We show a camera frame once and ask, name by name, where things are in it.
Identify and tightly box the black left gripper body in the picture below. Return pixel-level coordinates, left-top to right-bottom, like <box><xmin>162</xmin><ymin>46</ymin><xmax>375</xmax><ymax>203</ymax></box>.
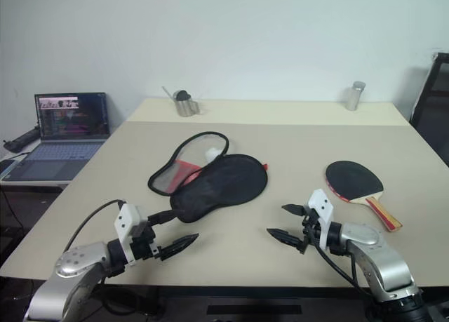
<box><xmin>130</xmin><ymin>222</ymin><xmax>165</xmax><ymax>263</ymax></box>

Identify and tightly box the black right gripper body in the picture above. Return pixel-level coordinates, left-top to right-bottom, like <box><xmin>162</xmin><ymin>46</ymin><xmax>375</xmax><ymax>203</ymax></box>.
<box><xmin>297</xmin><ymin>208</ymin><xmax>323</xmax><ymax>255</ymax></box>

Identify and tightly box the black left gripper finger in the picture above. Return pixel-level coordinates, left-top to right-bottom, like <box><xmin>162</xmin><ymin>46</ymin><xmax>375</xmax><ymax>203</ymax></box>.
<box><xmin>147</xmin><ymin>209</ymin><xmax>184</xmax><ymax>227</ymax></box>
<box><xmin>159</xmin><ymin>233</ymin><xmax>200</xmax><ymax>263</ymax></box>

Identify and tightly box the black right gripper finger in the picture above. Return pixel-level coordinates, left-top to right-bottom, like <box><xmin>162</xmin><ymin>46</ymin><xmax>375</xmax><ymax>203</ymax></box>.
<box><xmin>266</xmin><ymin>227</ymin><xmax>304</xmax><ymax>249</ymax></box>
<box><xmin>281</xmin><ymin>203</ymin><xmax>307</xmax><ymax>217</ymax></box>

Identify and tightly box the black rubber table tennis paddle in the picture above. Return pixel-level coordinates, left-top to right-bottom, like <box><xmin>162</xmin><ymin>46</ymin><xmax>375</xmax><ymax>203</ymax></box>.
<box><xmin>325</xmin><ymin>159</ymin><xmax>403</xmax><ymax>234</ymax></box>

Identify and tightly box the black mesh zipper pouch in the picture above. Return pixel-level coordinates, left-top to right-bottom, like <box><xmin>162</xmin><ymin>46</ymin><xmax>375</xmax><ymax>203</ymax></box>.
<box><xmin>147</xmin><ymin>131</ymin><xmax>270</xmax><ymax>224</ymax></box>

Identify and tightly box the open grey laptop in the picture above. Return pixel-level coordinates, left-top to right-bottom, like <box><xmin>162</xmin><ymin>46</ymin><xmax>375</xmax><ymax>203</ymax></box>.
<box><xmin>4</xmin><ymin>92</ymin><xmax>112</xmax><ymax>182</ymax></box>

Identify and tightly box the silver metal cylinder can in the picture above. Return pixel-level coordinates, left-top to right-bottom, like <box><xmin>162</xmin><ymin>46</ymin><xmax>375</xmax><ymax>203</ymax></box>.
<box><xmin>344</xmin><ymin>80</ymin><xmax>366</xmax><ymax>112</ymax></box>

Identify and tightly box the dark phone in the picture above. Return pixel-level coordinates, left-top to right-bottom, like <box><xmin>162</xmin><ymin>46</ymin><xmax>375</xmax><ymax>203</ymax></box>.
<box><xmin>0</xmin><ymin>158</ymin><xmax>19</xmax><ymax>181</ymax></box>

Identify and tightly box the black elongated device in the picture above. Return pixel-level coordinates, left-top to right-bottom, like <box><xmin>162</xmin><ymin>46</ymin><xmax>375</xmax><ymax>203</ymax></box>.
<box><xmin>1</xmin><ymin>124</ymin><xmax>40</xmax><ymax>154</ymax></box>

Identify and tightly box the black mesh office chair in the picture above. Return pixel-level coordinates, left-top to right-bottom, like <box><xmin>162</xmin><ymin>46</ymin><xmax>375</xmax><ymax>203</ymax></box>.
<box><xmin>408</xmin><ymin>51</ymin><xmax>449</xmax><ymax>169</ymax></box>

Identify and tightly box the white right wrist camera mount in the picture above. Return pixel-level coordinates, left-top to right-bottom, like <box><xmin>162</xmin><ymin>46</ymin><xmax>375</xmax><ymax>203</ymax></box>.
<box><xmin>302</xmin><ymin>189</ymin><xmax>335</xmax><ymax>248</ymax></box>

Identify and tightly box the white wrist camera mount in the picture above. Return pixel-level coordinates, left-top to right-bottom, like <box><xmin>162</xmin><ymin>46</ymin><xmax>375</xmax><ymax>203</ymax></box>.
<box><xmin>114</xmin><ymin>203</ymin><xmax>148</xmax><ymax>267</ymax></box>
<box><xmin>302</xmin><ymin>189</ymin><xmax>335</xmax><ymax>248</ymax></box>

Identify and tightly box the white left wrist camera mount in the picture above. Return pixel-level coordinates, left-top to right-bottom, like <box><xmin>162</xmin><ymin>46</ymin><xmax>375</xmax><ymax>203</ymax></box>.
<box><xmin>114</xmin><ymin>203</ymin><xmax>148</xmax><ymax>267</ymax></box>

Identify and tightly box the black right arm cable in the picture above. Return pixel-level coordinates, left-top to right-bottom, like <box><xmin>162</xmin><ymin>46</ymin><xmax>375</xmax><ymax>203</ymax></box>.
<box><xmin>307</xmin><ymin>227</ymin><xmax>373</xmax><ymax>295</ymax></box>

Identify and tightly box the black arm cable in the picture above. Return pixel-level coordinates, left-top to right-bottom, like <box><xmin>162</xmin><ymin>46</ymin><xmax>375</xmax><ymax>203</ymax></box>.
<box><xmin>307</xmin><ymin>227</ymin><xmax>373</xmax><ymax>295</ymax></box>
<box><xmin>62</xmin><ymin>199</ymin><xmax>127</xmax><ymax>257</ymax></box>

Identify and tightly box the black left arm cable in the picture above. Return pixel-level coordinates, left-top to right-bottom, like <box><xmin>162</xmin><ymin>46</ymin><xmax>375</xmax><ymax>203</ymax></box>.
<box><xmin>62</xmin><ymin>199</ymin><xmax>127</xmax><ymax>257</ymax></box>

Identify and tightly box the steel cup with handle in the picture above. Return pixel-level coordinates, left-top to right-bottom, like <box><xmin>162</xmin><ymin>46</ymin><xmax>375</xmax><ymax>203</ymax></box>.
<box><xmin>174</xmin><ymin>94</ymin><xmax>203</xmax><ymax>118</ymax></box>

